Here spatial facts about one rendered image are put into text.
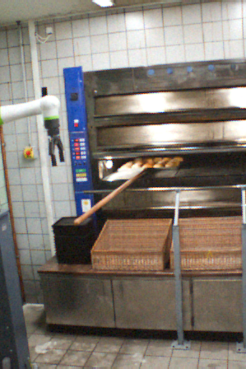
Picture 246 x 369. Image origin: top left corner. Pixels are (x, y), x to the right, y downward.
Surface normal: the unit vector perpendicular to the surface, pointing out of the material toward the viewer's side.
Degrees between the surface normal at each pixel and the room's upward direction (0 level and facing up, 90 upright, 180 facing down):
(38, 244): 90
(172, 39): 90
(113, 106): 69
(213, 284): 91
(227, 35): 90
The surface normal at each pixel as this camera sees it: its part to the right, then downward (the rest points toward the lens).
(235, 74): -0.25, 0.18
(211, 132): -0.26, -0.16
